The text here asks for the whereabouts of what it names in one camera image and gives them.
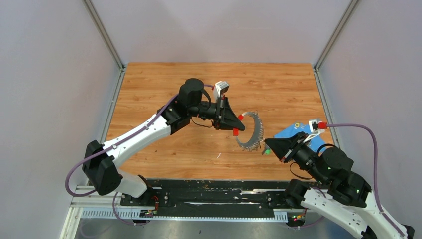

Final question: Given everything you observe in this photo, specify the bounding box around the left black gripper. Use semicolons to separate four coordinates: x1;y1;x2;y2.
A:
188;94;244;130

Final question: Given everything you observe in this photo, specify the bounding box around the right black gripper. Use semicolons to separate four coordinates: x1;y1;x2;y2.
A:
264;130;326;184

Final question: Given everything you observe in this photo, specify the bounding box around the green tagged key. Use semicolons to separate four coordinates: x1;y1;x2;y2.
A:
262;149;271;155

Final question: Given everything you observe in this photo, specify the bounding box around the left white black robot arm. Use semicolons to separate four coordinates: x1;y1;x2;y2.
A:
82;78;245;206

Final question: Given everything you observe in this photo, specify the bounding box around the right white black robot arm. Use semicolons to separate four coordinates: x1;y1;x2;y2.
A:
264;132;415;239

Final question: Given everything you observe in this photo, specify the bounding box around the blue patterned pouch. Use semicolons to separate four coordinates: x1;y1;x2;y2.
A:
273;122;327;154

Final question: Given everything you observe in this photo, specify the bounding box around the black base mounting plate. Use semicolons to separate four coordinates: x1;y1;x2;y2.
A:
117;179;304;219

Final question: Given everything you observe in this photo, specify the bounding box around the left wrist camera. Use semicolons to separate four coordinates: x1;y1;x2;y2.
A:
212;81;229;100

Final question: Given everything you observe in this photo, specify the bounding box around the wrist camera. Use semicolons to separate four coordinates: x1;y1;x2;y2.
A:
304;118;325;143
212;81;229;100

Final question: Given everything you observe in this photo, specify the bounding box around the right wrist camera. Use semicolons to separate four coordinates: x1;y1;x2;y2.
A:
304;118;325;143

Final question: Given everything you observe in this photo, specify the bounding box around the white slotted cable duct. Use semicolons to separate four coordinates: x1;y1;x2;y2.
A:
81;210;289;222

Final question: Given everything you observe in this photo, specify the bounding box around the aluminium frame rail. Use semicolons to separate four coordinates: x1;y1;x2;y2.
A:
76;187;300;210

